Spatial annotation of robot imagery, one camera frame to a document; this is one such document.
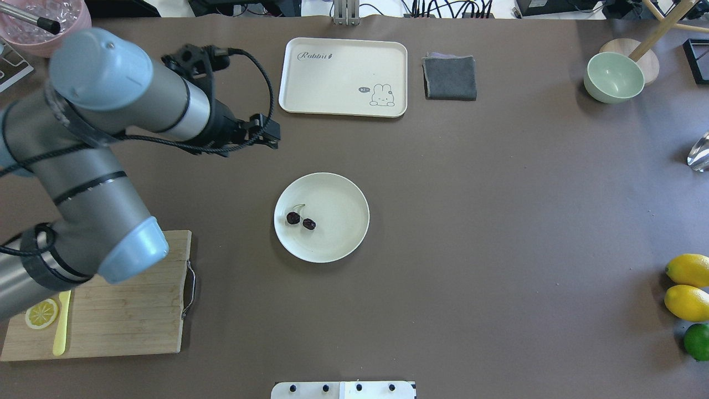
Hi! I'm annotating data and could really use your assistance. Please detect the wooden cutting board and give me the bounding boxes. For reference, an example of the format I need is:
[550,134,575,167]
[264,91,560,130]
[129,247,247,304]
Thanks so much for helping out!
[0,230,197,362]

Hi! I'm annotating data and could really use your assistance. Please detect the dark red cherry pair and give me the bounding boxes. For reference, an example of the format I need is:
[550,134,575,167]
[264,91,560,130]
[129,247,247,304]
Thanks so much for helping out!
[286,203,317,231]

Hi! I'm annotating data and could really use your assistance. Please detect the mint green bowl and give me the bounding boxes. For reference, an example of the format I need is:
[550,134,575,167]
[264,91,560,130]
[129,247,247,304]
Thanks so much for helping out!
[583,52,645,104]

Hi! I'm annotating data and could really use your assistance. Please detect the pink bowl with ice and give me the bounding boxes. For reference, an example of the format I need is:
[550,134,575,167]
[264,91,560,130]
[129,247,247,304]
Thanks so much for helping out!
[1,1,92,58]

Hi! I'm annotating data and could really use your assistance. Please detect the grey folded cloth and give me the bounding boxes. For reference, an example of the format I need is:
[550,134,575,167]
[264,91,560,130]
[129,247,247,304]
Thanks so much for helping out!
[422,52,477,101]

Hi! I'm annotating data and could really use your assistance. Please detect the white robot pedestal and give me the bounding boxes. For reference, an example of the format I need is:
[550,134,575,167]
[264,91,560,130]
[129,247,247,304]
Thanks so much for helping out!
[270,380,417,398]

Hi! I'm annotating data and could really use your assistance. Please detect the metal scoop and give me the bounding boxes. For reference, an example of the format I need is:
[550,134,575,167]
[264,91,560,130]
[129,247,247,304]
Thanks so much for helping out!
[686,131,709,172]

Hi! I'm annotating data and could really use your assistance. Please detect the yellow plastic knife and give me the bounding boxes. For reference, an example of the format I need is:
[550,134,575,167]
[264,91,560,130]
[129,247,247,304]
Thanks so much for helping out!
[52,290,73,357]

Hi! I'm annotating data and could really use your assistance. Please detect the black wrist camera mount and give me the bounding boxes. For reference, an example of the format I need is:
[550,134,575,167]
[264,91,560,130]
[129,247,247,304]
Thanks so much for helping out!
[161,44,230,84]

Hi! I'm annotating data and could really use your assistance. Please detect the cream round plate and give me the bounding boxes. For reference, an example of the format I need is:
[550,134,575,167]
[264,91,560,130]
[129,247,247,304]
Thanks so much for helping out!
[274,172,370,263]

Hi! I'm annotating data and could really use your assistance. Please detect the yellow lemon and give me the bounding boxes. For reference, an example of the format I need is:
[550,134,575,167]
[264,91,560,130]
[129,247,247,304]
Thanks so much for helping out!
[665,253,708,288]
[664,285,708,323]

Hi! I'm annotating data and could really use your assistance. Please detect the lemon slice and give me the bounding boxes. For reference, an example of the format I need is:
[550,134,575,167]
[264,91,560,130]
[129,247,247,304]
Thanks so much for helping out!
[24,298,60,329]

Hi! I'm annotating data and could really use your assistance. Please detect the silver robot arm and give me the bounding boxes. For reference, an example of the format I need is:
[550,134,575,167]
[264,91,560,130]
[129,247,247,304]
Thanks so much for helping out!
[2,28,281,320]

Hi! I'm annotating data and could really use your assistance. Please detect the green lime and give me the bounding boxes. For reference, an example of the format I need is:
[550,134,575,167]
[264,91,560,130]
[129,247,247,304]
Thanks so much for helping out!
[683,324,708,361]

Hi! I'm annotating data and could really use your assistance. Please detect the aluminium frame post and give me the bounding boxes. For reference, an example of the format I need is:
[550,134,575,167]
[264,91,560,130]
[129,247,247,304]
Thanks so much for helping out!
[332,0,361,26]

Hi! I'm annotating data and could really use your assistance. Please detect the cream rectangular tray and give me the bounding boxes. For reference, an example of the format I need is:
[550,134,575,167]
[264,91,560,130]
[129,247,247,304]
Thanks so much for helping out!
[279,37,408,118]

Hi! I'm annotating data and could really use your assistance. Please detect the wooden cup stand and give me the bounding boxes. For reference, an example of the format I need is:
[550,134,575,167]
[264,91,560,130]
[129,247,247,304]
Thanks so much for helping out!
[599,1,707,85]

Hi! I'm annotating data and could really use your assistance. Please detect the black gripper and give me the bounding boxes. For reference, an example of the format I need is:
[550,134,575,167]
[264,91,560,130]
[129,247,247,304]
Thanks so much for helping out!
[199,99,281,152]

